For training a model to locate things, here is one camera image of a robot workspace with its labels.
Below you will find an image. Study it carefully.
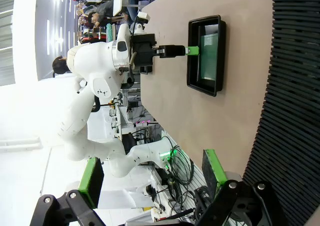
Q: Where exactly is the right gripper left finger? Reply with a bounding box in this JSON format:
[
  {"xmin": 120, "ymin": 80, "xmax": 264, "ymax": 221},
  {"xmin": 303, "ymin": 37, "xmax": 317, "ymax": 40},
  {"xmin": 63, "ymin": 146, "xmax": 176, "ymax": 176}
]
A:
[{"xmin": 29, "ymin": 157, "xmax": 118, "ymax": 226}]

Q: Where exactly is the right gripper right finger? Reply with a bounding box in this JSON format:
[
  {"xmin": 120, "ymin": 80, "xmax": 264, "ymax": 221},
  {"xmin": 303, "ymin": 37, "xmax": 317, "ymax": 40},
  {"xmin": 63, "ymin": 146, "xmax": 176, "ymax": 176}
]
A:
[{"xmin": 196, "ymin": 148, "xmax": 292, "ymax": 226}]

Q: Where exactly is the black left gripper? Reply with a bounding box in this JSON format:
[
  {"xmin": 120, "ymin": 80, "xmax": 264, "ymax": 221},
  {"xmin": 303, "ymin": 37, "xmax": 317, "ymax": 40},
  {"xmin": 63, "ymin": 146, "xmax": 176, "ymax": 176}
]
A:
[{"xmin": 156, "ymin": 45, "xmax": 200, "ymax": 59}]

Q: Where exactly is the green circuit board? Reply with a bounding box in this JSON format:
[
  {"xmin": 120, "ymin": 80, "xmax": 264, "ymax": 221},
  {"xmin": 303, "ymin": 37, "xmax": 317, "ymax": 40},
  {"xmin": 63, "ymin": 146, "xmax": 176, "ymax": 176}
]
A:
[{"xmin": 200, "ymin": 33, "xmax": 219, "ymax": 81}]

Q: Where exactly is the black ESD tray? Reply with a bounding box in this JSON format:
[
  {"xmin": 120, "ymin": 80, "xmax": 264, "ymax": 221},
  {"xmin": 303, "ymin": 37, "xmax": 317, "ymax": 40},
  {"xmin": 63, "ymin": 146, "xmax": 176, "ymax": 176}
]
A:
[{"xmin": 186, "ymin": 15, "xmax": 227, "ymax": 97}]

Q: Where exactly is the person in grey jacket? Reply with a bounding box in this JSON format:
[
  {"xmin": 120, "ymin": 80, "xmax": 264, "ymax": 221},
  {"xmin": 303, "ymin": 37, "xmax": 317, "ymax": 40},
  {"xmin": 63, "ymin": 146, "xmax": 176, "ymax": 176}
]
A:
[{"xmin": 87, "ymin": 0, "xmax": 131, "ymax": 24}]

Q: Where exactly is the black slotted board rack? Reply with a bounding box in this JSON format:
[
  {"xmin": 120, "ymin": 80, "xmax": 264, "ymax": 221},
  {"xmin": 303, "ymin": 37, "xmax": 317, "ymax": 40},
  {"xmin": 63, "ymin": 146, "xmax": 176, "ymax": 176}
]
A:
[{"xmin": 241, "ymin": 0, "xmax": 320, "ymax": 226}]

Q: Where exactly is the seated person dark hair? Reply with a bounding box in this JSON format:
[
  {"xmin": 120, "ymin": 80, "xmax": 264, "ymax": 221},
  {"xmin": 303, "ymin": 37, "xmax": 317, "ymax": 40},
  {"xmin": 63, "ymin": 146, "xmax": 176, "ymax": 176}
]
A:
[{"xmin": 51, "ymin": 45, "xmax": 85, "ymax": 76}]

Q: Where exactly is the black cable bundle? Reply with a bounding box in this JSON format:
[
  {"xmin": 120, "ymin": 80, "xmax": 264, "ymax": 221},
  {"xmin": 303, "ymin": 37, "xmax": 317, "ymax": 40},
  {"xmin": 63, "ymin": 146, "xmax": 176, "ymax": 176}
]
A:
[{"xmin": 159, "ymin": 135, "xmax": 218, "ymax": 226}]

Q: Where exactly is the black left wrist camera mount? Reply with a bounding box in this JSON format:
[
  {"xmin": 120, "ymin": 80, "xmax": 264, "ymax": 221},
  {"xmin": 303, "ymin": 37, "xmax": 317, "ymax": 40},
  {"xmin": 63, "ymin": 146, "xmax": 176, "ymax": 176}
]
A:
[{"xmin": 131, "ymin": 33, "xmax": 158, "ymax": 76}]

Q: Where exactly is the white camera on stand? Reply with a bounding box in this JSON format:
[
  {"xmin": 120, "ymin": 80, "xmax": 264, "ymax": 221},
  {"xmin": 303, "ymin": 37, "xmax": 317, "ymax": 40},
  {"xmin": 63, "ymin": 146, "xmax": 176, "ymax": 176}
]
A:
[{"xmin": 136, "ymin": 11, "xmax": 151, "ymax": 35}]

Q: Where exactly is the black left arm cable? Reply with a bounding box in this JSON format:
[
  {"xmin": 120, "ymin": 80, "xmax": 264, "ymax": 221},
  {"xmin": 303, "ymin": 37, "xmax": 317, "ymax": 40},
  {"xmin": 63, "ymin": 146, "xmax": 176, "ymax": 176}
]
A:
[{"xmin": 124, "ymin": 51, "xmax": 138, "ymax": 88}]

